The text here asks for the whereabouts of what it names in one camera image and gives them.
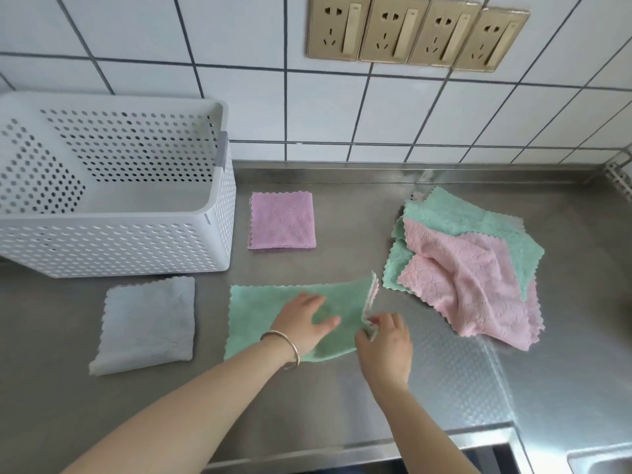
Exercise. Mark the person's right hand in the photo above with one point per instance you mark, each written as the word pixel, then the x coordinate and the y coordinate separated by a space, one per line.
pixel 387 352

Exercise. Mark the person's left hand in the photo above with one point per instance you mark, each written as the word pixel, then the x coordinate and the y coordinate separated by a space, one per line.
pixel 296 328

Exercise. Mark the person's right thumb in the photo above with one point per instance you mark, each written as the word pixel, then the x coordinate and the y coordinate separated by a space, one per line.
pixel 364 339

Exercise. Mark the person's left thumb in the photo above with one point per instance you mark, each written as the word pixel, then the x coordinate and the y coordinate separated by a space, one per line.
pixel 328 326

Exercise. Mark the green cloth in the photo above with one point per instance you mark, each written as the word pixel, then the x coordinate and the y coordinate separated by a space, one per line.
pixel 459 212
pixel 256 315

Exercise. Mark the person's right forearm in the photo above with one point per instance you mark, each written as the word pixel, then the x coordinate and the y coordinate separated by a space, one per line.
pixel 419 429

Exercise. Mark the person's left forearm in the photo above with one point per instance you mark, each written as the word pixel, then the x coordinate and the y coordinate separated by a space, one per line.
pixel 197 409

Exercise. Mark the folded purple cloth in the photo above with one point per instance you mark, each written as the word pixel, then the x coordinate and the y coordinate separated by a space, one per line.
pixel 281 221

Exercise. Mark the crumpled pink cloth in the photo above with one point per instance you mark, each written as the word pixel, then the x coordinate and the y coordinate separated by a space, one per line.
pixel 469 286

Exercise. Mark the crumpled green cloth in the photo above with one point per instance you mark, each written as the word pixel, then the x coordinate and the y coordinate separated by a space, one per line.
pixel 459 212

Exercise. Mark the folded grey cloth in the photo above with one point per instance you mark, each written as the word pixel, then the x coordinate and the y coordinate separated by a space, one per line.
pixel 145 323

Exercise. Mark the white perforated plastic basket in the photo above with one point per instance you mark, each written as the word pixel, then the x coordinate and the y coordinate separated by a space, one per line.
pixel 123 231

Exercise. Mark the steel sink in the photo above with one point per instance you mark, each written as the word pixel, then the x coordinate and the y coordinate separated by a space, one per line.
pixel 602 461

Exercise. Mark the metal rack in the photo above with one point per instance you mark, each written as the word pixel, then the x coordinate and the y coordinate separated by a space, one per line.
pixel 621 175

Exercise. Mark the gold wall socket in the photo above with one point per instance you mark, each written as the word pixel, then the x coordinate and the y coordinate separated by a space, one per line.
pixel 392 29
pixel 338 27
pixel 489 41
pixel 442 34

